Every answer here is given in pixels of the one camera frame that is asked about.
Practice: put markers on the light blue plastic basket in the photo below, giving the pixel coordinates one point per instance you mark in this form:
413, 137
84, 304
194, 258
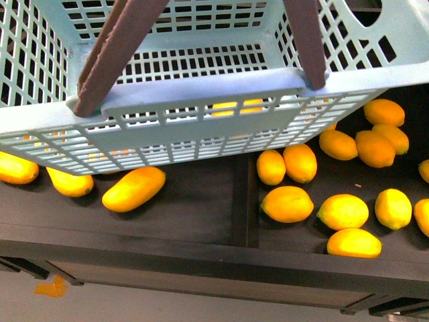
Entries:
212, 79

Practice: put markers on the brown basket handle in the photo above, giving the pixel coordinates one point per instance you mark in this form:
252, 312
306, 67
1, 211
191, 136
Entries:
130, 21

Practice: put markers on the yellow mango centre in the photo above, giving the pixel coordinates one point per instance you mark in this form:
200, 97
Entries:
134, 189

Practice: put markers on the yellow mango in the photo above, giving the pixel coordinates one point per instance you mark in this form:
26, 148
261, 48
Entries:
70, 185
134, 189
16, 170

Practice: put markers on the yellow lemon upper pair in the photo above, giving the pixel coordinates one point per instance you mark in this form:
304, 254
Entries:
300, 162

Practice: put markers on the yellow lemon front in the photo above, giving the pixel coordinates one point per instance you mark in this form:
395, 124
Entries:
354, 242

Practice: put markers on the yellow lemon back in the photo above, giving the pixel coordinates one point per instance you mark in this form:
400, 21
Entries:
384, 111

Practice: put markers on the yellow mango far left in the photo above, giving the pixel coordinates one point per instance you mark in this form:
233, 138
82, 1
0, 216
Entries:
16, 170

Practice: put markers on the black fruit display shelf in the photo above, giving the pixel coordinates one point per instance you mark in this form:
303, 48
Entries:
205, 233

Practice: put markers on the orange floor tape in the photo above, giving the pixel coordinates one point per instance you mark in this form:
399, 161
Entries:
56, 289

